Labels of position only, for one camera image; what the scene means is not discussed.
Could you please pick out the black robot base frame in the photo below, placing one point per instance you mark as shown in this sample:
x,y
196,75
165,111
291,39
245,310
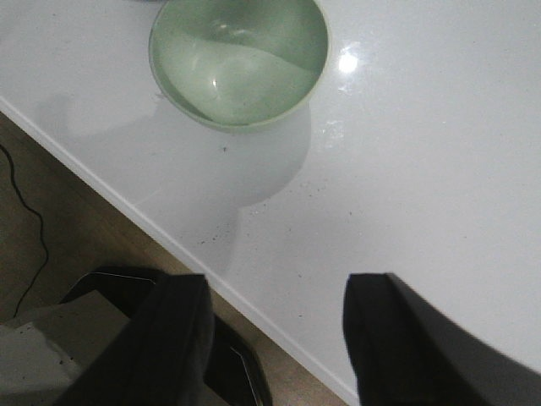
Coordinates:
x,y
233,372

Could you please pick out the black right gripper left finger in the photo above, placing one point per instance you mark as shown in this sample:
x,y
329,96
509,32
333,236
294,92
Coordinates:
x,y
160,355

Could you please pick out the green bowl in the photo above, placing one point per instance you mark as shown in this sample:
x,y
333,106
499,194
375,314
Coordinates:
x,y
238,65

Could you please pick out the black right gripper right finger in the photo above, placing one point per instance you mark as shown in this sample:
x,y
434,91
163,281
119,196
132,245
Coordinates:
x,y
403,351

